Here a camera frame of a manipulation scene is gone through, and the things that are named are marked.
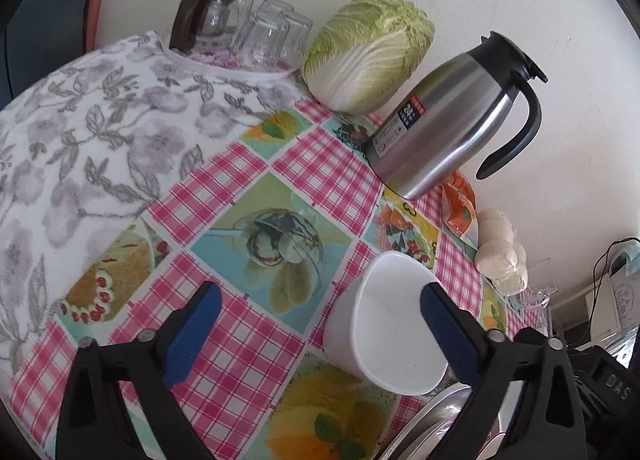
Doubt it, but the black cable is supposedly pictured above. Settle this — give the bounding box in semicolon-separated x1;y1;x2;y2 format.
591;237;640;336

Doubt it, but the orange snack packet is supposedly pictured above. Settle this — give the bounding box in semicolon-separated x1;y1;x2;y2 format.
442;171;478;236

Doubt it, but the bag of steamed buns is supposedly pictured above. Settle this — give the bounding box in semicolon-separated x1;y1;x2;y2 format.
474;207;529;297

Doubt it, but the stainless steel thermos jug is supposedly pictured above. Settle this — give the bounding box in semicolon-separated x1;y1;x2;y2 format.
363;31;548;201

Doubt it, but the clear glass mug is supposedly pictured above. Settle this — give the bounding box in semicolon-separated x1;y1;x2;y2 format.
515;257;556;336

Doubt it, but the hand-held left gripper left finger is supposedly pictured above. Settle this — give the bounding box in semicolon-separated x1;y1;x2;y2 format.
55;281;223;460

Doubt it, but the glass jug with brown handle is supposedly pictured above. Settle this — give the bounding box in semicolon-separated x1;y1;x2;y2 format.
169;0;241;54

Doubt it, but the blue panel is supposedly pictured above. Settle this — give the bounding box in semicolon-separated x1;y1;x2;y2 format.
0;0;96;106

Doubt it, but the metal pot lid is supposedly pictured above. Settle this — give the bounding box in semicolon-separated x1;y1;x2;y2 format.
380;380;506;460

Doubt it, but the grey floral cloth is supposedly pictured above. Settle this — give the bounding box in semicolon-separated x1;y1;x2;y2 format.
0;30;311;381

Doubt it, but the white printed bag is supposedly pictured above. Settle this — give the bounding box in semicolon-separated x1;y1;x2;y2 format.
597;270;640;336

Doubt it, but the white plastic cup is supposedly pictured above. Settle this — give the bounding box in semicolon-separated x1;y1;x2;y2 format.
322;250;451;396

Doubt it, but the napa cabbage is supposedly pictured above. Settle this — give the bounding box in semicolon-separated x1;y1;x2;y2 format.
301;0;436;116

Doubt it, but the pink checked tablecloth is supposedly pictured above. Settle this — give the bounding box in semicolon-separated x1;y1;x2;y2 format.
10;100;551;460

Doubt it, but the purple print tray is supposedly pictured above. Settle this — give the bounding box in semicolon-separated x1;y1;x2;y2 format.
162;38;301;78

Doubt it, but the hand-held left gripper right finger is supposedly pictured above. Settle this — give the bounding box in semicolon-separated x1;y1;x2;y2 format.
420;281;588;460

